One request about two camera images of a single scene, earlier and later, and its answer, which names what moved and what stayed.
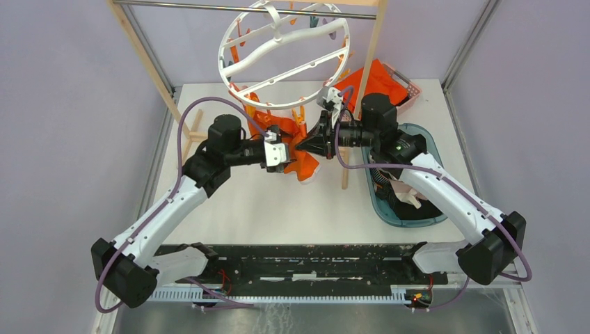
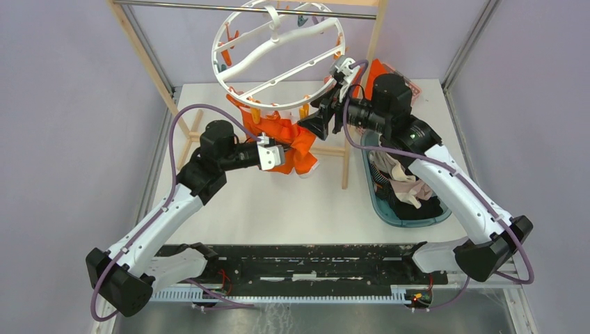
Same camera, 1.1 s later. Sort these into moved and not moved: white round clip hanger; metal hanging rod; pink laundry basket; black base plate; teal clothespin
Moved: teal clothespin
Not moved: black base plate; white round clip hanger; pink laundry basket; metal hanging rod
